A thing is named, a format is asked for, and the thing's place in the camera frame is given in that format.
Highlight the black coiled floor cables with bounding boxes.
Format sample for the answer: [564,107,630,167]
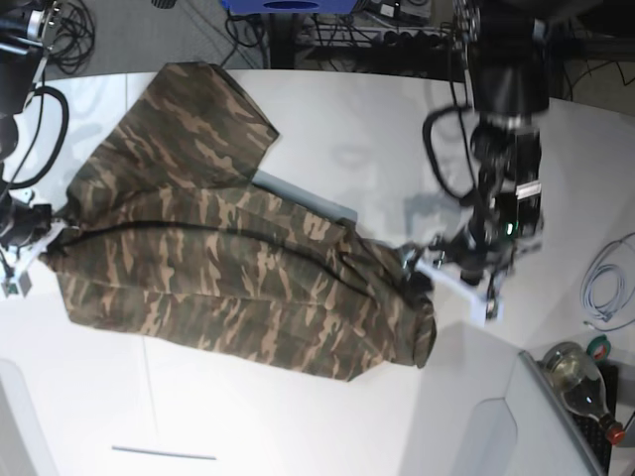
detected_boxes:
[29,0,98,76]

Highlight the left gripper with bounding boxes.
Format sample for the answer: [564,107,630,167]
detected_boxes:
[399,222,542,325]

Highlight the camouflage t-shirt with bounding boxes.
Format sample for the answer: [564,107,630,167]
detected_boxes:
[42,62,437,381]

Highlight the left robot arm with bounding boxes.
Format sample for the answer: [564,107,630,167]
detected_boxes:
[403,1,550,323]

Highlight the blue plastic bin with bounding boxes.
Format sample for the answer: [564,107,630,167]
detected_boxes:
[221,0,357,15]

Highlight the green tape roll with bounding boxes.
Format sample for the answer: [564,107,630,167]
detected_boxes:
[586,334,611,362]

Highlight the white coiled cable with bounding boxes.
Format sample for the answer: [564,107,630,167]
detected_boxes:
[580,233,635,330]

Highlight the black power strip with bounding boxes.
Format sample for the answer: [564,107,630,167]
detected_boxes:
[377,28,452,52]

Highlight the clear plastic bottle red cap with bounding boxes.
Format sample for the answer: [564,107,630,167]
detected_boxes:
[542,341,626,445]

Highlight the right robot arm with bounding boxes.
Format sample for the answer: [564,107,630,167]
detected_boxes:
[1,1,70,298]

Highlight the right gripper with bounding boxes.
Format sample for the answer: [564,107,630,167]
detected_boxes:
[1,193,67,298]

